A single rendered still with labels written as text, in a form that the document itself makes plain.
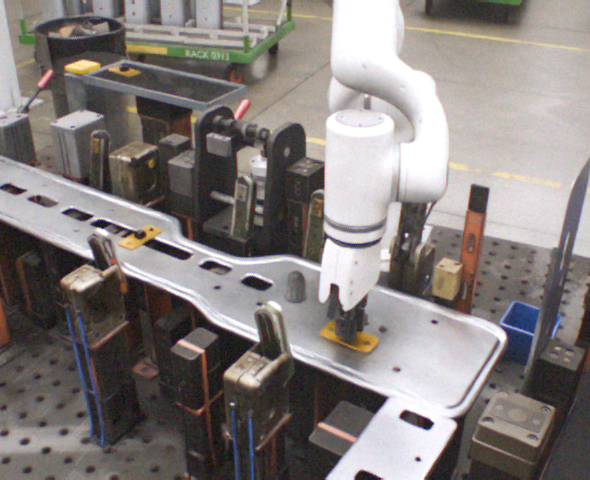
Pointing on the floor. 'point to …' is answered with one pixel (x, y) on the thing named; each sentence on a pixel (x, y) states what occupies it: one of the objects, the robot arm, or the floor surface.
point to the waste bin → (62, 32)
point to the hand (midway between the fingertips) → (349, 322)
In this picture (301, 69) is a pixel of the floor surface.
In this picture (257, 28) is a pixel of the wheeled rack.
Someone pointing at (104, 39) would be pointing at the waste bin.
